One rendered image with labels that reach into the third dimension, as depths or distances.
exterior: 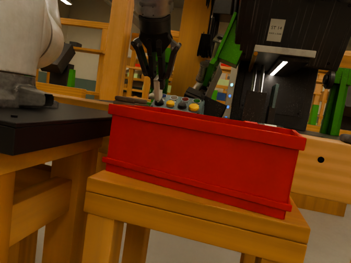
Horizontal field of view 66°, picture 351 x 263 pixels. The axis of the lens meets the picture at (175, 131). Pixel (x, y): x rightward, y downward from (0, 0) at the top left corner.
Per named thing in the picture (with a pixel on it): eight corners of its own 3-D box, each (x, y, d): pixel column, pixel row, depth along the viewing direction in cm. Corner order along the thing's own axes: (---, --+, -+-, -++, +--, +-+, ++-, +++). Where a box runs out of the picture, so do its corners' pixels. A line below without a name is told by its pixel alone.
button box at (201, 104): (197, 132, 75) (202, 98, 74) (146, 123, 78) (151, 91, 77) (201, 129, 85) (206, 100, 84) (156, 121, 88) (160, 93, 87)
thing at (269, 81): (306, 131, 106) (324, 43, 102) (228, 119, 112) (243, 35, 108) (295, 128, 123) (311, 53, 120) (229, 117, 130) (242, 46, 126)
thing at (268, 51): (314, 62, 72) (316, 50, 72) (253, 55, 75) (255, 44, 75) (287, 78, 110) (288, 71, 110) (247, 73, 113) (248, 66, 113)
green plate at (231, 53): (230, 77, 94) (257, 19, 91) (208, 68, 95) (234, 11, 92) (230, 81, 105) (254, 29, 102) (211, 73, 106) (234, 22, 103)
